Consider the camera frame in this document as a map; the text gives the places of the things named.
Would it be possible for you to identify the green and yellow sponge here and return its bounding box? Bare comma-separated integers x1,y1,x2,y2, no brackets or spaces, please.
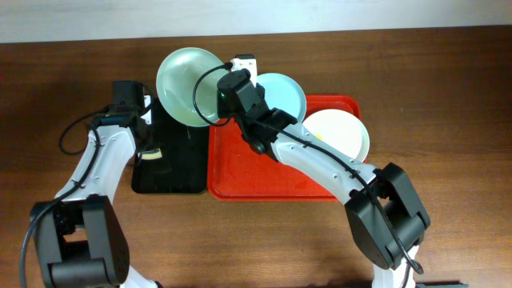
139,148,162,161

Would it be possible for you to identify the light green plate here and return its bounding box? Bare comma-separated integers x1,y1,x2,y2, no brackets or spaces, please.
156,47,227,127

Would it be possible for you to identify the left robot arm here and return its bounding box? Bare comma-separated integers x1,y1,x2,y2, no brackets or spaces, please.
19,92,160,287

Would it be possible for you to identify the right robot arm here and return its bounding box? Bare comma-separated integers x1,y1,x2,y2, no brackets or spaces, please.
217,69,430,287

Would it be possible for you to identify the black plastic tray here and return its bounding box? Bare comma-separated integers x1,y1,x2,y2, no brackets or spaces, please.
131,100,209,194

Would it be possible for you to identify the red plastic tray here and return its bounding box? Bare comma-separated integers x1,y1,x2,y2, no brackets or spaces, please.
206,94,363,202

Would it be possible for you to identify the light blue plate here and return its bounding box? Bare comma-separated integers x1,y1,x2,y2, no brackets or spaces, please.
257,73,307,122

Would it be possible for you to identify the white plate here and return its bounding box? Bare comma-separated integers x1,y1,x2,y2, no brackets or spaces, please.
303,109,370,162

